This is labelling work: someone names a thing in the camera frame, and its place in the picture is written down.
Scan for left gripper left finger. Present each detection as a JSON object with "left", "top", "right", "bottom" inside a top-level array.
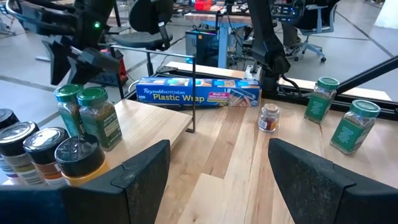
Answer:
[{"left": 62, "top": 140, "right": 171, "bottom": 224}]

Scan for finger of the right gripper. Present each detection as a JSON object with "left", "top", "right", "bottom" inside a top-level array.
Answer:
[
  {"left": 43, "top": 42, "right": 74, "bottom": 85},
  {"left": 68, "top": 48, "right": 121, "bottom": 85}
]

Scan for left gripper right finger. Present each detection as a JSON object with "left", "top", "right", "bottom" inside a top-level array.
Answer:
[{"left": 269, "top": 138, "right": 398, "bottom": 224}]

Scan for green lid spice jar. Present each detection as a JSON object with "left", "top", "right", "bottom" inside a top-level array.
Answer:
[
  {"left": 329, "top": 99, "right": 382, "bottom": 156},
  {"left": 54, "top": 83, "right": 86, "bottom": 138},
  {"left": 303, "top": 77, "right": 340, "bottom": 125},
  {"left": 76, "top": 86, "right": 124, "bottom": 152}
]

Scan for orange spice black lid jar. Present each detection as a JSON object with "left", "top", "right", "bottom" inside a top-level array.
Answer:
[{"left": 54, "top": 134, "right": 109, "bottom": 187}]

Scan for purple label black lid jar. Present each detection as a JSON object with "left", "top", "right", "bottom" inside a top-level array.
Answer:
[{"left": 0, "top": 108, "right": 20, "bottom": 181}]

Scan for small cork stopper glass jar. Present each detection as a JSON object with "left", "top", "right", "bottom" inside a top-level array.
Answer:
[{"left": 257, "top": 103, "right": 280, "bottom": 134}]

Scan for orange label black lid jar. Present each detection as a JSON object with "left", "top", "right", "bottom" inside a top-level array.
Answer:
[{"left": 23, "top": 126, "right": 71, "bottom": 187}]

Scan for yellow label black lid jar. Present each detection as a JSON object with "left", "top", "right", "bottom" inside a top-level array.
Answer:
[{"left": 0, "top": 121, "right": 47, "bottom": 186}]

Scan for black red tool crate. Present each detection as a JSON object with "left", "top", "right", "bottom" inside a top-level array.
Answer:
[{"left": 93, "top": 48, "right": 129, "bottom": 86}]

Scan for black stool chair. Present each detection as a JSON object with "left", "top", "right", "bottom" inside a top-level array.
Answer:
[{"left": 110, "top": 0, "right": 175, "bottom": 52}]

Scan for blue plastic wrap box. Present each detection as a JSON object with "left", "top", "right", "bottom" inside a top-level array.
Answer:
[{"left": 136, "top": 77, "right": 263, "bottom": 109}]

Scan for black computer tower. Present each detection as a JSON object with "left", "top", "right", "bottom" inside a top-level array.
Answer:
[{"left": 185, "top": 29, "right": 220, "bottom": 68}]

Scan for red bin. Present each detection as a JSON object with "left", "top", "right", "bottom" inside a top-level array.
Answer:
[{"left": 194, "top": 0, "right": 214, "bottom": 12}]

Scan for wooden desk blue legs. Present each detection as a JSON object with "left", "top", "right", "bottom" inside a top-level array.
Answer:
[{"left": 183, "top": 9, "right": 259, "bottom": 69}]

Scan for person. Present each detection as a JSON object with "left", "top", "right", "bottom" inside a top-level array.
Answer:
[{"left": 281, "top": 18, "right": 308, "bottom": 57}]

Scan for grey office chair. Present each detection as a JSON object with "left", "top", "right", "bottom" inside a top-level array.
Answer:
[{"left": 294, "top": 2, "right": 336, "bottom": 63}]

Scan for wooden shelf black metal frame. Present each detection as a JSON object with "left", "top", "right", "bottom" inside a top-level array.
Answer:
[{"left": 0, "top": 44, "right": 198, "bottom": 187}]

